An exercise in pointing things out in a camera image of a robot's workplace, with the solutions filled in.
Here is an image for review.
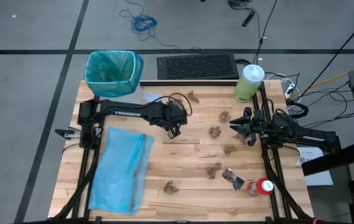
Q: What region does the silver foil wrapper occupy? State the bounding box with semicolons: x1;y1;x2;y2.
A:
221;167;245;191

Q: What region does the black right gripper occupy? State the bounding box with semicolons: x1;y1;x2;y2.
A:
228;106;265;138

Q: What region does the thick black cable loop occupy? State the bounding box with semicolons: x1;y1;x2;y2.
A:
287;99;310;119

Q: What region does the yellow floor cable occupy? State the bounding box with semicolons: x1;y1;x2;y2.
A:
290;65;354;100

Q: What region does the blue floor cable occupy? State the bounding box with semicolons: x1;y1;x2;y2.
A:
119;0;218;54

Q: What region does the green wipes canister white lid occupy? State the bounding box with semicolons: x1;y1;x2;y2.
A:
233;63;266;103

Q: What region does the black perforated computer case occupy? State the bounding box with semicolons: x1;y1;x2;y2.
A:
156;52;240;81

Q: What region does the white power strip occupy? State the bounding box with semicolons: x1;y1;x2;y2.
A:
284;83;296;100

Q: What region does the black power strip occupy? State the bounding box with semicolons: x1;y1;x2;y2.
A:
241;11;256;28

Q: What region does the torn white printed paper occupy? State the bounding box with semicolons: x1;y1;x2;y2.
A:
141;91;165;103

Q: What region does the black furniture beam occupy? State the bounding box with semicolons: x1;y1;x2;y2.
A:
301;141;354;177

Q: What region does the black floor cable bundle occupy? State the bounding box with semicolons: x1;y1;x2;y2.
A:
228;0;255;12

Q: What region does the white printed paper sheet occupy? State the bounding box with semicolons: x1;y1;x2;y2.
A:
296;146;335;187

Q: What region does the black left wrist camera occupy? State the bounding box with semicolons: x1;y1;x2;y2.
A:
167;126;182;140

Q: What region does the black silver table clamp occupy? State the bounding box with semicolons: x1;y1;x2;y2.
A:
54;126;83;139

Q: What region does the blue plastic trash bag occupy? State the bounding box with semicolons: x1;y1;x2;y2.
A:
88;126;155;216

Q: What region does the long black floor cable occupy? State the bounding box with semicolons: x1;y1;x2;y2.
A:
253;0;279;65

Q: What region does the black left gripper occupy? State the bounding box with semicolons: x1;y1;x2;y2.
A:
159;103;188;128

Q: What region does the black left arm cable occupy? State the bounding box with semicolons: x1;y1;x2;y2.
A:
156;92;193;116

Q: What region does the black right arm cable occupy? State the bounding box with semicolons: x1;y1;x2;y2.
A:
265;98;286;125

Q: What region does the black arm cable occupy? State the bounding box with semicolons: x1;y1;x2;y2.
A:
265;98;286;125
156;92;193;116

